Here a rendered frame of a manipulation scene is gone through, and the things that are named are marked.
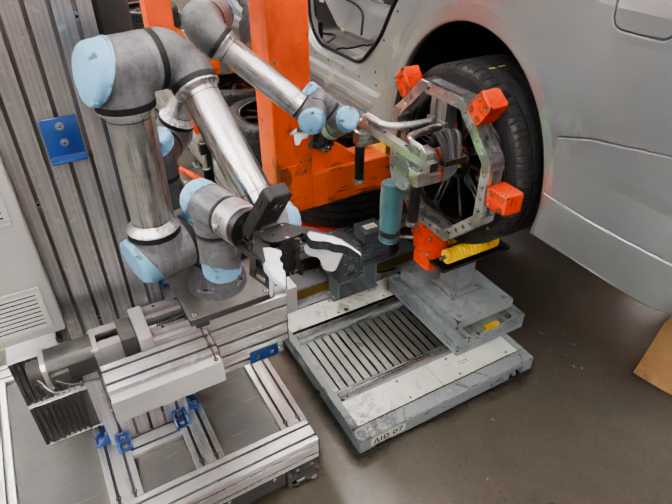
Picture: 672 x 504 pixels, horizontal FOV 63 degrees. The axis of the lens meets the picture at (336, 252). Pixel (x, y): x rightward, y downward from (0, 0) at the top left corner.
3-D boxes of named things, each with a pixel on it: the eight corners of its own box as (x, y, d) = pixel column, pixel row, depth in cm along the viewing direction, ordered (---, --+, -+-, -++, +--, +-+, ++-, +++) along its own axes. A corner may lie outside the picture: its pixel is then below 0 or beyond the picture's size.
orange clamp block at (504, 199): (500, 199, 180) (520, 211, 174) (482, 205, 177) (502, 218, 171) (504, 180, 176) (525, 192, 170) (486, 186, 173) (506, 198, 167)
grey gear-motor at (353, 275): (412, 285, 260) (419, 223, 240) (336, 314, 243) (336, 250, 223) (391, 266, 273) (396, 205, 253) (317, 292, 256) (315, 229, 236)
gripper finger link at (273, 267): (285, 315, 77) (281, 279, 85) (287, 280, 74) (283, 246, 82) (263, 315, 77) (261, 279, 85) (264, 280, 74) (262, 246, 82)
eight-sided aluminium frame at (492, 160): (487, 259, 193) (516, 110, 162) (472, 264, 191) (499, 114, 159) (399, 193, 232) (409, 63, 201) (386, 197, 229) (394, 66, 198)
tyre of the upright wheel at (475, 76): (608, 179, 170) (510, 11, 185) (554, 197, 161) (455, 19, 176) (492, 253, 229) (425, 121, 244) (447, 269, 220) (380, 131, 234)
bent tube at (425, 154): (474, 149, 174) (479, 117, 168) (425, 162, 166) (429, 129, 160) (440, 130, 186) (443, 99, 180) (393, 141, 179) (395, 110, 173)
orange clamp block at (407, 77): (427, 86, 197) (418, 63, 198) (410, 89, 194) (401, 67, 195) (418, 95, 203) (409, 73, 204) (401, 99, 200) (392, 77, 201)
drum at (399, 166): (458, 184, 196) (463, 148, 188) (409, 199, 188) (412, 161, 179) (433, 169, 206) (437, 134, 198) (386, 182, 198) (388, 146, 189)
